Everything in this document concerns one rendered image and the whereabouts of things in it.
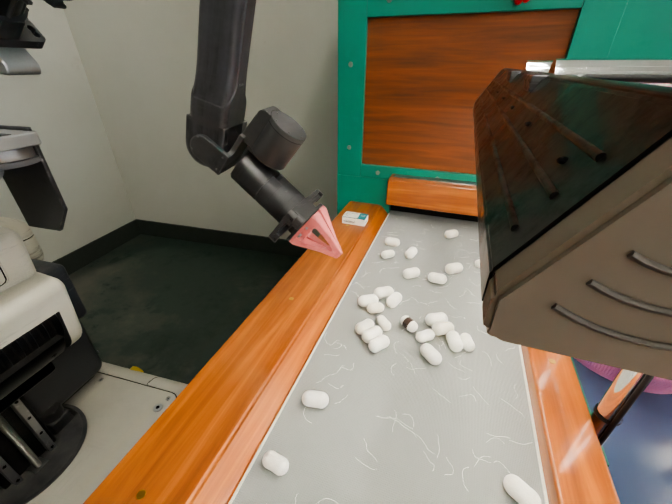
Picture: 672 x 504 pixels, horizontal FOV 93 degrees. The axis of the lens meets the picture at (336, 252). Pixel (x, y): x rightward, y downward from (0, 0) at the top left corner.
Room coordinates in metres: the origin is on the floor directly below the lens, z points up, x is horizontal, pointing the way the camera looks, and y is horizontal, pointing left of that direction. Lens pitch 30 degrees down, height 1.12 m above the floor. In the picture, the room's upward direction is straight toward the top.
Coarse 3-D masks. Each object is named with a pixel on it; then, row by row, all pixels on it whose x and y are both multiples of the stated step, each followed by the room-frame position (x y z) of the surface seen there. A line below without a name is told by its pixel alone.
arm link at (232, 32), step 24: (216, 0) 0.46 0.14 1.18; (240, 0) 0.45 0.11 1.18; (216, 24) 0.46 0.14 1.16; (240, 24) 0.46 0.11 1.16; (216, 48) 0.46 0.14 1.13; (240, 48) 0.47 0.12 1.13; (216, 72) 0.46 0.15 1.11; (240, 72) 0.47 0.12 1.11; (192, 96) 0.47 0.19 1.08; (216, 96) 0.46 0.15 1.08; (240, 96) 0.49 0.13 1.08; (192, 120) 0.47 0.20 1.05; (216, 120) 0.46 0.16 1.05; (240, 120) 0.50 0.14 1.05
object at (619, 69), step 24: (552, 72) 0.28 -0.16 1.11; (576, 72) 0.26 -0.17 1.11; (600, 72) 0.26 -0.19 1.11; (624, 72) 0.25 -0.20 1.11; (648, 72) 0.25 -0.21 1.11; (624, 384) 0.22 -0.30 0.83; (648, 384) 0.21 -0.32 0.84; (600, 408) 0.23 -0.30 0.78; (624, 408) 0.21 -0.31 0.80; (600, 432) 0.21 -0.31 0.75
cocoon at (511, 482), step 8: (504, 480) 0.16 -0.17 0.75; (512, 480) 0.16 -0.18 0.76; (520, 480) 0.16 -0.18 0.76; (512, 488) 0.16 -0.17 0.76; (520, 488) 0.15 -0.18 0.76; (528, 488) 0.15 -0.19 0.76; (512, 496) 0.15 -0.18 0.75; (520, 496) 0.15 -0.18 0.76; (528, 496) 0.15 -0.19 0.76; (536, 496) 0.15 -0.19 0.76
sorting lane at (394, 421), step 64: (448, 256) 0.62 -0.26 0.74; (448, 320) 0.41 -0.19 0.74; (320, 384) 0.29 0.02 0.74; (384, 384) 0.29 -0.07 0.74; (448, 384) 0.29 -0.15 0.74; (512, 384) 0.29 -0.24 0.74; (320, 448) 0.20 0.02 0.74; (384, 448) 0.20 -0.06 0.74; (448, 448) 0.20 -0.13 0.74; (512, 448) 0.20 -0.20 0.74
